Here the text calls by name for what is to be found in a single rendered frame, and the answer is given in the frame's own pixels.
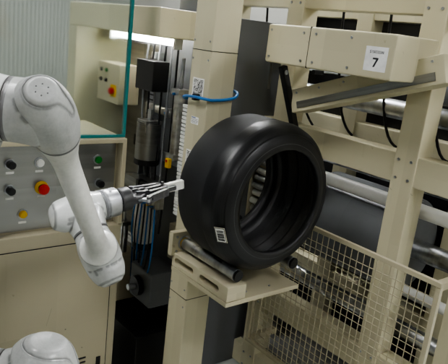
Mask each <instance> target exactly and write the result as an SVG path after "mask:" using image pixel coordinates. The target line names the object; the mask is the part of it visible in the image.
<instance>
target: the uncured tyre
mask: <svg viewBox="0 0 448 364"><path fill-rule="evenodd" d="M264 161H265V162H266V176H265V181H264V186H263V189H262V192H261V194H260V196H259V198H258V200H257V202H256V204H255V205H254V206H253V208H252V209H251V210H250V212H249V213H248V214H247V215H246V216H244V217H243V218H242V219H240V208H241V201H242V198H243V195H244V192H245V189H246V187H247V184H248V182H249V181H250V179H251V177H252V176H253V174H254V173H255V171H256V170H257V169H258V167H259V166H260V165H261V164H262V163H263V162H264ZM180 179H182V180H184V188H183V189H180V190H178V208H179V212H180V215H181V219H182V222H183V224H184V227H185V228H186V230H187V231H188V233H189V234H190V236H191V237H192V238H193V239H194V241H195V242H196V243H198V244H199V245H200V246H201V247H203V248H204V249H206V250H208V251H209V252H211V253H212V254H214V255H216V256H217V257H219V258H221V259H222V260H224V261H226V262H227V263H229V264H231V265H233V266H235V267H238V268H242V269H253V270H255V269H264V268H267V267H271V266H273V265H275V264H277V263H279V262H280V261H282V260H283V259H286V258H287V257H289V256H290V255H291V254H292V253H294V252H295V251H296V250H297V249H298V248H299V247H300V246H301V245H302V244H303V243H304V241H305V240H306V239H307V238H308V236H309V235H310V233H311V231H312V230H313V229H314V226H315V224H316V222H317V220H318V219H319V216H320V213H321V211H322V207H323V204H324V198H325V193H326V173H325V168H324V161H323V158H322V154H321V152H320V150H319V147H318V146H317V144H316V142H315V141H314V140H313V138H312V137H311V136H310V135H309V134H307V133H306V132H305V131H304V130H303V129H301V128H299V127H298V126H296V125H294V124H291V123H288V122H284V121H280V120H277V119H273V118H269V117H266V116H261V115H258V114H251V113H249V114H241V115H237V116H231V117H229V118H226V119H224V120H222V121H220V122H218V123H217V124H215V125H214V126H212V127H211V128H210V129H208V130H207V131H206V132H205V133H204V134H203V135H202V136H201V138H200V139H199V140H198V141H197V143H196V144H195V145H194V147H193V148H192V150H191V152H190V153H189V156H188V157H187V159H186V162H185V164H184V167H183V170H182V172H181V177H180ZM214 227H216V228H225V234H226V238H227V242H228V243H221V242H217V238H216V234H215V229H214Z"/></svg>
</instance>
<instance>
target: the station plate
mask: <svg viewBox="0 0 448 364"><path fill-rule="evenodd" d="M388 53H389V48H384V47H377V46H370V45H368V46H366V54H365V59H364V63H363V70H367V71H373V72H381V73H385V69H386V64H387V57H388Z"/></svg>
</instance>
